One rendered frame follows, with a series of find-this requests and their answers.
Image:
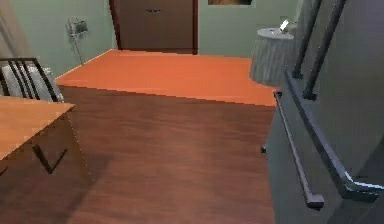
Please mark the brown wooden door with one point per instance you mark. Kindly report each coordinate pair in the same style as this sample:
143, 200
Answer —
156, 26

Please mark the small white box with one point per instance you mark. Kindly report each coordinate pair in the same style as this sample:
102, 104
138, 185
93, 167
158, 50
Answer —
284, 25

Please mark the grey fridge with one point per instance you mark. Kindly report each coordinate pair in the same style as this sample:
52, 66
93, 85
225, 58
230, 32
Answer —
333, 133

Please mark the black slatted chair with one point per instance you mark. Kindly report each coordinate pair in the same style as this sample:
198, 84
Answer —
26, 78

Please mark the light wooden table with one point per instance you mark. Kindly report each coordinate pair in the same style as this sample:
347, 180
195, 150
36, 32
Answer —
23, 120

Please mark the framed wall picture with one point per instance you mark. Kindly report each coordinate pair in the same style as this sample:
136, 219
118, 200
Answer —
230, 2

